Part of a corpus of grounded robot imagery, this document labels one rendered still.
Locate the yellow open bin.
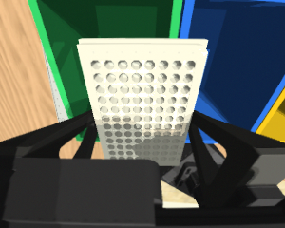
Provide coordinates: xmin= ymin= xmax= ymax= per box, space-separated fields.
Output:
xmin=255 ymin=86 xmax=285 ymax=143

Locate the blue open bin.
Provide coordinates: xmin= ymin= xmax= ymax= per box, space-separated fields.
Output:
xmin=178 ymin=0 xmax=285 ymax=132

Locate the green open-top bin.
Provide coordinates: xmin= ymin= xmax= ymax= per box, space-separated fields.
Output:
xmin=28 ymin=0 xmax=182 ymax=119

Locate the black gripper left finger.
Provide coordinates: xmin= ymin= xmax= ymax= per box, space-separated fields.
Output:
xmin=0 ymin=109 xmax=98 ymax=159

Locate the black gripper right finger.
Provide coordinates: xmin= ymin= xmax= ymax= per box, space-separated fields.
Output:
xmin=188 ymin=110 xmax=285 ymax=207

